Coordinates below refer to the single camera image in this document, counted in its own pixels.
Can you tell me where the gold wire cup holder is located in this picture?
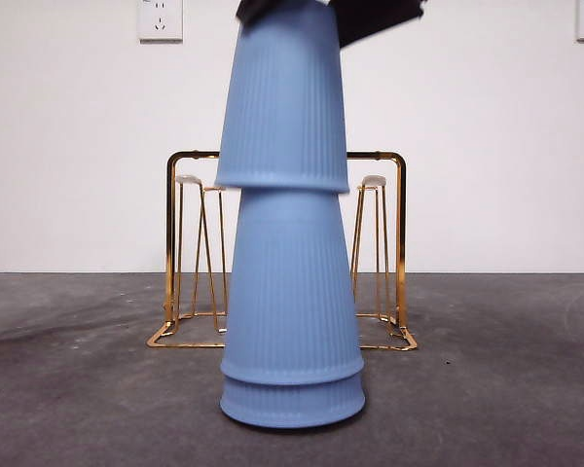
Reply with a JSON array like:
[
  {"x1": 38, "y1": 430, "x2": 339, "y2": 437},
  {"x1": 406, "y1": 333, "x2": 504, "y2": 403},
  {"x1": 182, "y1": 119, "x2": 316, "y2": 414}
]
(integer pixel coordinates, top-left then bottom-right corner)
[{"x1": 144, "y1": 149, "x2": 419, "y2": 352}]

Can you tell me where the blue ribbed plastic cup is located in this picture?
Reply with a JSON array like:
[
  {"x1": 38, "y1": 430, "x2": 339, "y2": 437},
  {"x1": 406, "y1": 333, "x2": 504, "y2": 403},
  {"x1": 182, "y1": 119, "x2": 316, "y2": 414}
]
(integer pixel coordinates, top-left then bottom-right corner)
[
  {"x1": 218, "y1": 371, "x2": 367, "y2": 430},
  {"x1": 214, "y1": 3, "x2": 350, "y2": 198},
  {"x1": 219, "y1": 183, "x2": 365, "y2": 388}
]

